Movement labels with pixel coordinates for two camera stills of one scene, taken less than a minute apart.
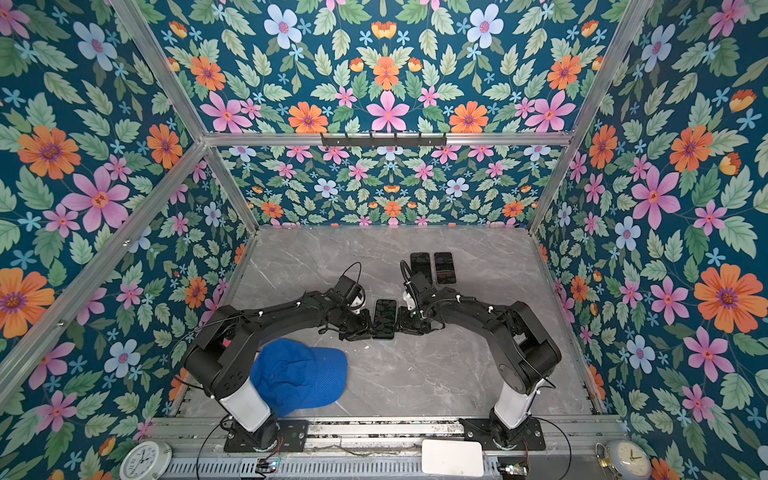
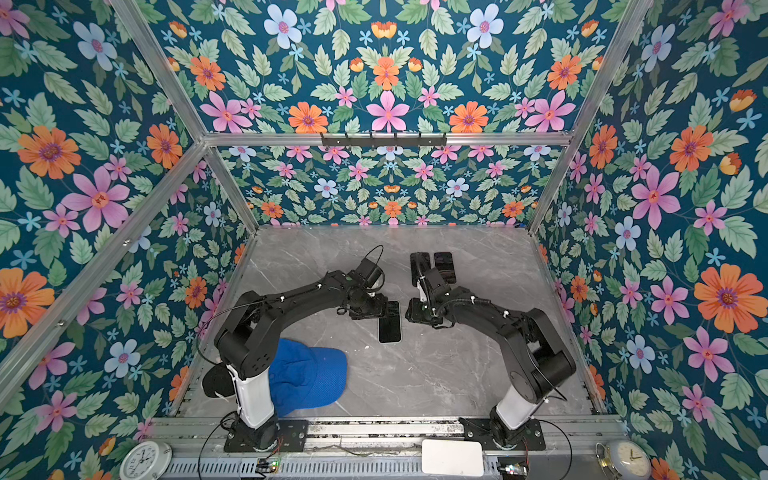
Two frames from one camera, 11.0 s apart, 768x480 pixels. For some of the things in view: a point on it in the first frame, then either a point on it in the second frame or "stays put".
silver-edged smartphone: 421,263 stays put
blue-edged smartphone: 384,319 stays put
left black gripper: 365,330 -> 379,312
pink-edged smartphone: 445,268 stays put
